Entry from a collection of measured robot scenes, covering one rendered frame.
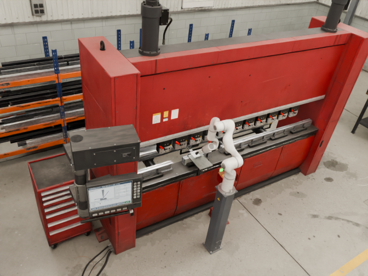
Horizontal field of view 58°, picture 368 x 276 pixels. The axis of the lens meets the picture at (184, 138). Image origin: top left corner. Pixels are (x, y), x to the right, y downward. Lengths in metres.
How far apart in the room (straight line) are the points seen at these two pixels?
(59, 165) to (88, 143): 1.38
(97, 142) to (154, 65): 0.91
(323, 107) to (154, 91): 2.86
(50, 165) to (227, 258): 2.33
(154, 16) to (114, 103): 0.80
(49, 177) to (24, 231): 1.08
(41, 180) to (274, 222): 3.02
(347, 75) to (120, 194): 3.39
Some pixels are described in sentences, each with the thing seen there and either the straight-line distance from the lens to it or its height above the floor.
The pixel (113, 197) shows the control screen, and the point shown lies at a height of 1.42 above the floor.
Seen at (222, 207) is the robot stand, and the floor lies 0.81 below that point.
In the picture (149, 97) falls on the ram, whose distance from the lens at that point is 3.17.
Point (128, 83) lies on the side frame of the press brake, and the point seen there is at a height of 2.21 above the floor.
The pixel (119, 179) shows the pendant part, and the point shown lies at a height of 1.60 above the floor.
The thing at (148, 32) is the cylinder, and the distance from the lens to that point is 2.99.
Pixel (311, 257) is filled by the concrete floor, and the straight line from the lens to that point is 4.70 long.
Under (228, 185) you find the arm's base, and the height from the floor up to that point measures 1.11.
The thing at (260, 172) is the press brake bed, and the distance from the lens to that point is 4.93.
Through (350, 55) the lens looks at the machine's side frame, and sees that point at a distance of 4.90.
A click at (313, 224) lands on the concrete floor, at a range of 5.09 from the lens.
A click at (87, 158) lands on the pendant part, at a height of 1.86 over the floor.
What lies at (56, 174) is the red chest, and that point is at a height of 0.98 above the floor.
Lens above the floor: 3.48
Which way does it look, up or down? 36 degrees down
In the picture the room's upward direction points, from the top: 7 degrees clockwise
